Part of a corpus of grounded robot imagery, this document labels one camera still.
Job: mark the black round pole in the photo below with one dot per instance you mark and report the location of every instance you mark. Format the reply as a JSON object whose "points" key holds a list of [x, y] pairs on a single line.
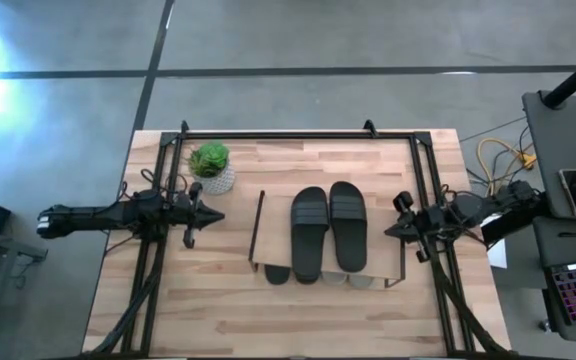
{"points": [[573, 80]]}

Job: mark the green succulent in white pot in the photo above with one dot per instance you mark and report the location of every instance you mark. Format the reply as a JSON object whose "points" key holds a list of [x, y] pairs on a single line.
{"points": [[211, 160]]}

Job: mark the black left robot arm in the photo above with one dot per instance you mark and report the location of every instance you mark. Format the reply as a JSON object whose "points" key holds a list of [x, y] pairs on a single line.
{"points": [[93, 220]]}

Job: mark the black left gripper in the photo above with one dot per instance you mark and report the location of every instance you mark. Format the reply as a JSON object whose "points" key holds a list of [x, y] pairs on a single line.
{"points": [[193, 215]]}

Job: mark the grey slide sandal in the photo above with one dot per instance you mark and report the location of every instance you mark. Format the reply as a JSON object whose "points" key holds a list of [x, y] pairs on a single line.
{"points": [[361, 281], [334, 279]]}

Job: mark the wooden shelf with black legs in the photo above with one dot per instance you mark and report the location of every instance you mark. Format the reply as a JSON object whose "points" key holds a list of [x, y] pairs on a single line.
{"points": [[275, 235]]}

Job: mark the grey side table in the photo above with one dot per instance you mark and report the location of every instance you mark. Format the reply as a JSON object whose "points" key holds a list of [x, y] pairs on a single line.
{"points": [[558, 140], [568, 240]]}

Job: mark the black rail clamp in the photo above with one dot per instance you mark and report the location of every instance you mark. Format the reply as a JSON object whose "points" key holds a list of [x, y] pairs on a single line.
{"points": [[184, 127], [370, 128]]}

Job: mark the white paper sheet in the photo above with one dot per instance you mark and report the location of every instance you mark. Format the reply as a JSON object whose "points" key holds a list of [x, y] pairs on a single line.
{"points": [[498, 255]]}

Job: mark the black aluminium table frame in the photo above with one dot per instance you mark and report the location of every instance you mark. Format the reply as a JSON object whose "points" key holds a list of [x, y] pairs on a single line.
{"points": [[293, 135]]}

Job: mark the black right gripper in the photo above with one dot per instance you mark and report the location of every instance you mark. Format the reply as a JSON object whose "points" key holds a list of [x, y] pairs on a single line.
{"points": [[420, 225]]}

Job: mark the black beam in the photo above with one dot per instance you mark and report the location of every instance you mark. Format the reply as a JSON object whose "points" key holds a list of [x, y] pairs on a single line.
{"points": [[513, 230]]}

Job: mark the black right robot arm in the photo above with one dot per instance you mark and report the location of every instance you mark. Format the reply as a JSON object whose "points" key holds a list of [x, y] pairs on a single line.
{"points": [[473, 207]]}

